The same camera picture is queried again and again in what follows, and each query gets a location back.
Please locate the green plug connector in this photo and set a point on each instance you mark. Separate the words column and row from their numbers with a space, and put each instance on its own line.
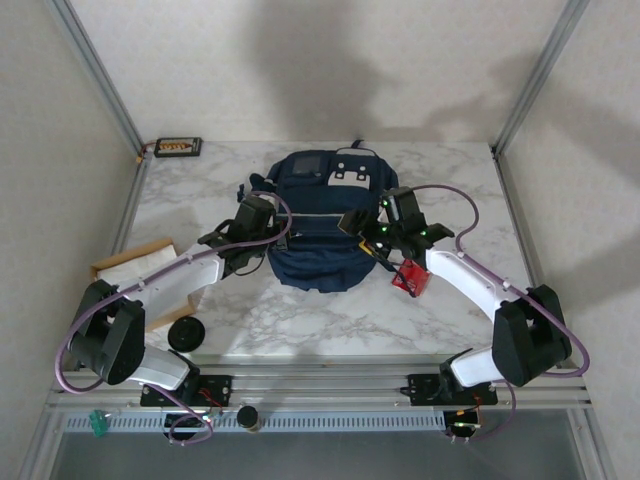
column 99, row 424

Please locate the white crumpled paper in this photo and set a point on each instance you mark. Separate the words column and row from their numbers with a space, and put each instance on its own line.
column 130, row 267

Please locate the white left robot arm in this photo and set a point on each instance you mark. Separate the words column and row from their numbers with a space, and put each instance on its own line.
column 170, row 285

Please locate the aluminium table side rail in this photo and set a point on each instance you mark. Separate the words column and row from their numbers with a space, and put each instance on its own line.
column 510, row 200
column 131, row 200

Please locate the aluminium mounting rails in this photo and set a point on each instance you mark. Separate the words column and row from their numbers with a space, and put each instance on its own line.
column 325, row 385

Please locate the aluminium frame post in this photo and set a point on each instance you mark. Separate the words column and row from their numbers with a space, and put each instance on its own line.
column 540, row 70
column 95, row 75

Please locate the black round knob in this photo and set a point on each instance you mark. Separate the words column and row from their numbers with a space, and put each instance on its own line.
column 248, row 419

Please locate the navy blue student backpack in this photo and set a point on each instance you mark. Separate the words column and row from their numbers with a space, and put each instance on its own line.
column 320, row 270

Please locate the red card package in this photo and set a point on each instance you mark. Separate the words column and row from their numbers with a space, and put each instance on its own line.
column 412, row 279

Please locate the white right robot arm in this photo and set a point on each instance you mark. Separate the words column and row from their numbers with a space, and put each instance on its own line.
column 465, row 280

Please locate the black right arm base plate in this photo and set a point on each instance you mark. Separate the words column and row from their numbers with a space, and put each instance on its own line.
column 425, row 390

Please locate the black battery charger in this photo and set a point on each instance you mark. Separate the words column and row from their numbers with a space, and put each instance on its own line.
column 177, row 147

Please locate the small electronics board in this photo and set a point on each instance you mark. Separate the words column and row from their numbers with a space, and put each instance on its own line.
column 212, row 416
column 462, row 425

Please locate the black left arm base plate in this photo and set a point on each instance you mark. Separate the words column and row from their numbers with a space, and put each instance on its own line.
column 220, row 387

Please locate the brown cardboard box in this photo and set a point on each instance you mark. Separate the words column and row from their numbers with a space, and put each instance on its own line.
column 162, row 245

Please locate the black round disc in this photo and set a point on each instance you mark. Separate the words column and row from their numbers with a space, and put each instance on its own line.
column 186, row 334

